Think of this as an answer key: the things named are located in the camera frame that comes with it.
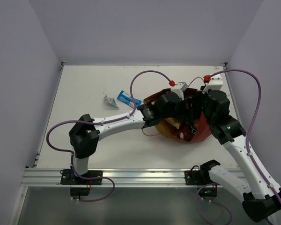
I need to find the red paper bag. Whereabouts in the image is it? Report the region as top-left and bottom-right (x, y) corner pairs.
(142, 77), (211, 143)

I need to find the small blue white snack packet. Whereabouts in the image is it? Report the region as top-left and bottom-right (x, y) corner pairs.
(117, 90), (142, 108)

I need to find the small silver blue snack packet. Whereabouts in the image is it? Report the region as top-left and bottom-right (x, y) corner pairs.
(103, 95), (118, 109)

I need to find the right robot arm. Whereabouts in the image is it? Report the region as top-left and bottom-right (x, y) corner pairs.
(199, 90), (281, 222)

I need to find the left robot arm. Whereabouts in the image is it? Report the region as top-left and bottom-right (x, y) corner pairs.
(69, 90), (201, 184)

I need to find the brown kraft snack bag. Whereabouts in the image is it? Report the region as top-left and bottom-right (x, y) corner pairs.
(165, 118), (181, 129)

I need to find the red snack packet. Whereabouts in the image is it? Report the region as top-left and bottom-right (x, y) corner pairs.
(173, 123), (198, 142)

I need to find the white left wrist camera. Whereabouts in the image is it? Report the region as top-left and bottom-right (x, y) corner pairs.
(170, 82), (188, 100)

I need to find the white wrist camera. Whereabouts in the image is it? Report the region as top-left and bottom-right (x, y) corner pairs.
(202, 74), (223, 93)
(170, 82), (188, 100)

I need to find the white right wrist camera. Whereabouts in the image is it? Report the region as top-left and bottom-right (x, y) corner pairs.
(202, 74), (223, 93)

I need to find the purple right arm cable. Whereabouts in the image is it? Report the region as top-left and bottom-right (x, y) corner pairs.
(203, 69), (281, 225)

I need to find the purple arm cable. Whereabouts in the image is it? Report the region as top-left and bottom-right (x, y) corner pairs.
(46, 70), (175, 176)
(203, 69), (281, 225)

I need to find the aluminium right table rail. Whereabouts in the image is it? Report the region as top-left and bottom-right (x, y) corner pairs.
(224, 72), (239, 119)

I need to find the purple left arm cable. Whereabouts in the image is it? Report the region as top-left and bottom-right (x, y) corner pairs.
(46, 70), (175, 176)

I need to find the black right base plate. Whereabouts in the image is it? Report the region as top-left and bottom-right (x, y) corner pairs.
(184, 170), (204, 186)

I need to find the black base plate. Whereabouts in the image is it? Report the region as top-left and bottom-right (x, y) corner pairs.
(60, 170), (103, 186)
(184, 170), (204, 186)

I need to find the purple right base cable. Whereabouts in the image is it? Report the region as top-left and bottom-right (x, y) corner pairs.
(195, 180), (233, 225)

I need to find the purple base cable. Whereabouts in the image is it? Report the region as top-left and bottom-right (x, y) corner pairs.
(70, 175), (115, 202)
(195, 180), (233, 225)

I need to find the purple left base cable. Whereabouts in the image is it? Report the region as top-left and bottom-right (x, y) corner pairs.
(70, 175), (115, 202)

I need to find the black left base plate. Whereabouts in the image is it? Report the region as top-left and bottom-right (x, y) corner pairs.
(60, 170), (103, 186)

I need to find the aluminium front rail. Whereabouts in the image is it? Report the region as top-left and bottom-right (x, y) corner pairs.
(21, 168), (191, 188)

